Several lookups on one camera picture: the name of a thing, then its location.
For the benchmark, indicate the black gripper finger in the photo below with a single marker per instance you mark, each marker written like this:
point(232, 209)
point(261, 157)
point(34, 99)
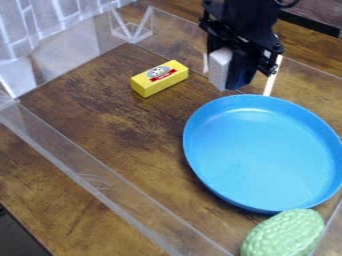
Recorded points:
point(242, 69)
point(216, 42)

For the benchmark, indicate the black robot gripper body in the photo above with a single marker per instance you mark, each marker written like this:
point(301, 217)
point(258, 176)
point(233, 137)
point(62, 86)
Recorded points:
point(245, 22)

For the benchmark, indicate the white speckled block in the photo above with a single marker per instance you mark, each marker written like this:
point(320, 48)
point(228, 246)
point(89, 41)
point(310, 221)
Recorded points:
point(220, 60)

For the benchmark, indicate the blue round tray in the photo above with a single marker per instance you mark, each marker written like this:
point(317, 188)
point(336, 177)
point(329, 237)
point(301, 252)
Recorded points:
point(264, 153)

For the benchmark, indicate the black bar on table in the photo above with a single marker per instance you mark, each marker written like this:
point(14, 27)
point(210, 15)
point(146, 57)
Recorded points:
point(312, 24)

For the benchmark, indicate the yellow toy block with label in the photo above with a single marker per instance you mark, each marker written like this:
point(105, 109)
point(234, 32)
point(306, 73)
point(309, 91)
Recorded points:
point(158, 78)

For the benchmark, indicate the green bumpy toy vegetable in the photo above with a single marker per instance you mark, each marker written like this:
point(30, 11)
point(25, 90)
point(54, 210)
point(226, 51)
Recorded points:
point(289, 234)

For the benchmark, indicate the clear acrylic enclosure wall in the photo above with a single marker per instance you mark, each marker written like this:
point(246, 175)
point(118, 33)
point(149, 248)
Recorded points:
point(94, 173)

